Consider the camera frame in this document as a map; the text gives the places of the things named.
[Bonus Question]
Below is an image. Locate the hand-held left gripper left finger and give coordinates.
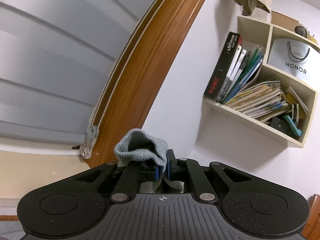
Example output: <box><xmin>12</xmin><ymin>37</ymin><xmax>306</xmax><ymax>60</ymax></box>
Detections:
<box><xmin>75</xmin><ymin>162</ymin><xmax>160</xmax><ymax>202</ymax></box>

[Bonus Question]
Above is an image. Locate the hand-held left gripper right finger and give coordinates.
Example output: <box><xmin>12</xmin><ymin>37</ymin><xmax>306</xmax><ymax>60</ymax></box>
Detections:
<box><xmin>167</xmin><ymin>149</ymin><xmax>253</xmax><ymax>202</ymax></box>

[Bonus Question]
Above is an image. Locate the grey printed sweatshirt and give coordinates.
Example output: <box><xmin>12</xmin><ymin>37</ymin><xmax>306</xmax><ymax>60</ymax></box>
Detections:
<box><xmin>114</xmin><ymin>129</ymin><xmax>185</xmax><ymax>195</ymax></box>

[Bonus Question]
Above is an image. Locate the thick black book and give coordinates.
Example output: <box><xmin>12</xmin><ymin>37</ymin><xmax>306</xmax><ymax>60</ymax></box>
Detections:
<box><xmin>204</xmin><ymin>32</ymin><xmax>243</xmax><ymax>102</ymax></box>

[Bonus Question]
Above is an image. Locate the stack of magazines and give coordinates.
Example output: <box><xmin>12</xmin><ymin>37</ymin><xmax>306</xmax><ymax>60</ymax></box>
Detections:
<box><xmin>226</xmin><ymin>80</ymin><xmax>292</xmax><ymax>125</ymax></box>

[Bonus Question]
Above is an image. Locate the dark grey small box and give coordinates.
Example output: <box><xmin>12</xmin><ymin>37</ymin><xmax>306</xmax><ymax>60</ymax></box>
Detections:
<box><xmin>270</xmin><ymin>116</ymin><xmax>292</xmax><ymax>135</ymax></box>

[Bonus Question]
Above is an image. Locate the beige window sill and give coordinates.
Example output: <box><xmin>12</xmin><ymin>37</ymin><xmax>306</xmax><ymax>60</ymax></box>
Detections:
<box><xmin>0</xmin><ymin>136</ymin><xmax>93</xmax><ymax>201</ymax></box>

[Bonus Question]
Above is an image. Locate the row of thin books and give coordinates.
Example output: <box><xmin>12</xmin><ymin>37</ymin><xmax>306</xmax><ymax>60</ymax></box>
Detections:
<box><xmin>216</xmin><ymin>44</ymin><xmax>265</xmax><ymax>105</ymax></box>

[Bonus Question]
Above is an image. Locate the teal plastic tool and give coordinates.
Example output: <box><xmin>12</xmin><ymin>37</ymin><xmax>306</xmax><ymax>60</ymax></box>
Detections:
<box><xmin>282</xmin><ymin>114</ymin><xmax>303</xmax><ymax>138</ymax></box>

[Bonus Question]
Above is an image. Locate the tan notebook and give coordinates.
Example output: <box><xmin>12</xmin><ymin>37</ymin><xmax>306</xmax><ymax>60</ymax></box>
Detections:
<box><xmin>285</xmin><ymin>86</ymin><xmax>310</xmax><ymax>120</ymax></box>

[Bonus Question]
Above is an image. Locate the grey window blind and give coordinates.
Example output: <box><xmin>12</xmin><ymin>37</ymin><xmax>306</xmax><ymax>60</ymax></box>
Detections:
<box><xmin>0</xmin><ymin>0</ymin><xmax>176</xmax><ymax>153</ymax></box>

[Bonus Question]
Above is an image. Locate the white paper bag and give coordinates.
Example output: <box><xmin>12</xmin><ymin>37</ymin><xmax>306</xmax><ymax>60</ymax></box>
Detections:
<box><xmin>267</xmin><ymin>38</ymin><xmax>320</xmax><ymax>91</ymax></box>

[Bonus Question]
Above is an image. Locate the cream wall shelf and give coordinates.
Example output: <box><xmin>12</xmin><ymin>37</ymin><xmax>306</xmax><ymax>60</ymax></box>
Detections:
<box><xmin>202</xmin><ymin>10</ymin><xmax>320</xmax><ymax>149</ymax></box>

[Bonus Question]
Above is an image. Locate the wooden window frame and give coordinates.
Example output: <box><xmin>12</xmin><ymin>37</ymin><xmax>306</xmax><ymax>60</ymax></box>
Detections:
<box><xmin>85</xmin><ymin>0</ymin><xmax>217</xmax><ymax>168</ymax></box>

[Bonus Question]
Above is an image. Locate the blind bead chain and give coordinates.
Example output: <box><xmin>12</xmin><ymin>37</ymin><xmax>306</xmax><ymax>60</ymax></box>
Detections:
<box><xmin>89</xmin><ymin>0</ymin><xmax>181</xmax><ymax>131</ymax></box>

